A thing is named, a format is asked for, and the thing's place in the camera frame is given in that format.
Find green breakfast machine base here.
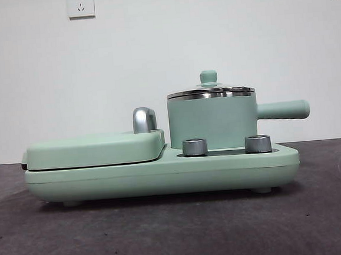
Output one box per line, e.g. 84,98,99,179
21,134,303,211

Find silver control knob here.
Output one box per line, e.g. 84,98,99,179
244,133,273,154
181,137,208,157

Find green griddle lid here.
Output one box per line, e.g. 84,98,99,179
19,127,168,173

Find glass pot lid green knob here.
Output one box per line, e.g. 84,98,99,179
165,65,256,101

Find green pot with side handle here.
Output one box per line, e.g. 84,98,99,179
166,86,313,152

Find white wall socket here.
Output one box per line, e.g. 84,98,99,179
66,0,96,20

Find chrome curved handle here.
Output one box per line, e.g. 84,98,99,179
131,105,160,134

